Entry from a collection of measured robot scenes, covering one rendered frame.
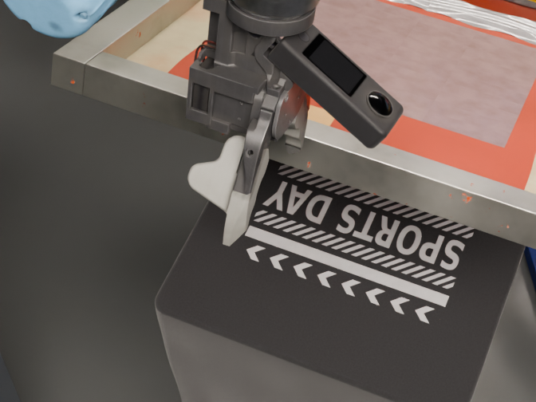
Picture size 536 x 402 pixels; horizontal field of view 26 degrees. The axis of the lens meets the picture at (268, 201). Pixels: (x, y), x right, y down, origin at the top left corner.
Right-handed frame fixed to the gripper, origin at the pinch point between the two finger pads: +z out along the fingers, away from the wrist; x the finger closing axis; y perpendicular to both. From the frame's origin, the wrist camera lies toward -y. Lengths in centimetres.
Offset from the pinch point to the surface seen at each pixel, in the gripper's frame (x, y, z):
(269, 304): -33, 8, 46
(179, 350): -30, 19, 59
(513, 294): -132, -22, 115
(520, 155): -29.5, -18.6, 7.3
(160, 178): -129, 68, 116
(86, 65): -12.6, 25.4, 1.6
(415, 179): -12.8, -10.6, 2.1
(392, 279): -43, -6, 43
